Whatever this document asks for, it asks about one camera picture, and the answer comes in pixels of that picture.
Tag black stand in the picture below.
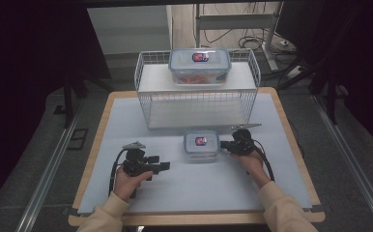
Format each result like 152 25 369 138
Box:
309 62 351 126
61 72 90 130

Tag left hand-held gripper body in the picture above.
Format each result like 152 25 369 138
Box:
122 140 155 177

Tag black floor cables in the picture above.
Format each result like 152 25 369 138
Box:
203 28 299 66

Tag white power strip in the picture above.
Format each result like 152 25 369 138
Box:
285 65 303 80

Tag person's right hand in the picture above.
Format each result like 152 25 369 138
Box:
230 150 273 189

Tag black floor plate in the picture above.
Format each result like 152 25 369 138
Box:
66 128 90 151

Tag white metal desk frame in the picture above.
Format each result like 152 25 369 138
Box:
193 1 285 73

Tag white panel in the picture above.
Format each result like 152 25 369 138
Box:
87 5 173 55

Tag metal floor rail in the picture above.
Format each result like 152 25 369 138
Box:
14 99 86 232
313 94 373 232

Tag pale blue table mat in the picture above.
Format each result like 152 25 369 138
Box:
76 93 314 216

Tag large clear food container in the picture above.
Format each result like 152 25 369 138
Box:
167 47 233 86

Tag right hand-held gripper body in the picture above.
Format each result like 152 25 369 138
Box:
230 123 263 157

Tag small clear food container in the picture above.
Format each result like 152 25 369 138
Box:
183 130 221 160

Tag person's left hand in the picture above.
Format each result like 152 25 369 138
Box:
113 166 155 203

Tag white wire shelf rack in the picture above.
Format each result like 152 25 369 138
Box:
133 47 262 131

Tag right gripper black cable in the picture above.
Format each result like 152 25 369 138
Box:
251 137 276 182

